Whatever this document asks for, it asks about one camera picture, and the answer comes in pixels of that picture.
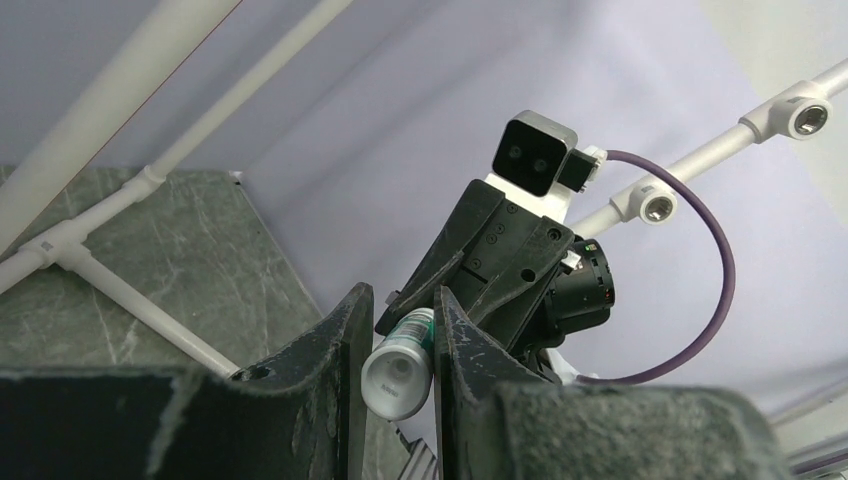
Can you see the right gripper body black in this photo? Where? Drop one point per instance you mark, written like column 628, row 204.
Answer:
column 578, row 297

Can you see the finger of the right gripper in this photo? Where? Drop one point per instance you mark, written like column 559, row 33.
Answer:
column 519, row 265
column 473, row 210

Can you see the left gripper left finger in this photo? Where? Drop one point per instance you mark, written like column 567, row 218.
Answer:
column 297, row 414

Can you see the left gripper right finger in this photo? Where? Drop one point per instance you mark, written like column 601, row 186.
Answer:
column 498, row 420

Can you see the green white glue stick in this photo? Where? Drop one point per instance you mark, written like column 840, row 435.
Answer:
column 396, row 377

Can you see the white pvc pipe frame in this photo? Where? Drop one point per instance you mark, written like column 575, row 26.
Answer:
column 158, row 48

